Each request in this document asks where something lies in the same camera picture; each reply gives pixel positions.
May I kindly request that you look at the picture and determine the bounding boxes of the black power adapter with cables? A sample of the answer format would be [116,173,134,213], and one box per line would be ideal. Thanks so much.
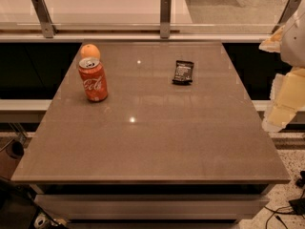
[265,170,305,229]

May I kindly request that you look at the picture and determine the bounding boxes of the roll of tape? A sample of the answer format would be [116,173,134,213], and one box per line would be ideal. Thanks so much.
[33,214,51,229]

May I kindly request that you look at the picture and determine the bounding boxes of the left metal railing bracket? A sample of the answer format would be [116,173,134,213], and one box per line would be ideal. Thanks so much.
[31,0,57,38]

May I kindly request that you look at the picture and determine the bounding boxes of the orange fruit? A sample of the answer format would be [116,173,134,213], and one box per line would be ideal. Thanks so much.
[80,44,101,59]

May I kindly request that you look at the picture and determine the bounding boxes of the right metal railing bracket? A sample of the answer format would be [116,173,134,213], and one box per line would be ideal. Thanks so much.
[272,0,302,32]

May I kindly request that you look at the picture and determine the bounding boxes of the middle metal railing bracket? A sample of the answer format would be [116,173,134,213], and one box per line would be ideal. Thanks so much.
[160,0,172,39]

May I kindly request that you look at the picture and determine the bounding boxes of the metal railing bracket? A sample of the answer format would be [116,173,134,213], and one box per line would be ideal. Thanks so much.
[31,0,57,38]
[272,0,302,32]
[160,0,172,39]

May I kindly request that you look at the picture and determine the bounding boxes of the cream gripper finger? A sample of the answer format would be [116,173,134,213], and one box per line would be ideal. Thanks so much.
[259,26,284,52]
[262,67,305,133]

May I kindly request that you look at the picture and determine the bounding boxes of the black rxbar chocolate wrapper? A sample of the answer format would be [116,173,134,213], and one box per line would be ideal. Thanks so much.
[173,60,194,84]

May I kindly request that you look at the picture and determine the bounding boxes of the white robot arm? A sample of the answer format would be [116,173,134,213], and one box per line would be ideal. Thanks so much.
[259,8,305,133]

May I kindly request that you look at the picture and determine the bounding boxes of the red Coca-Cola can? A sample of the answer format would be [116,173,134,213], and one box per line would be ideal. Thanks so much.
[78,57,108,102]

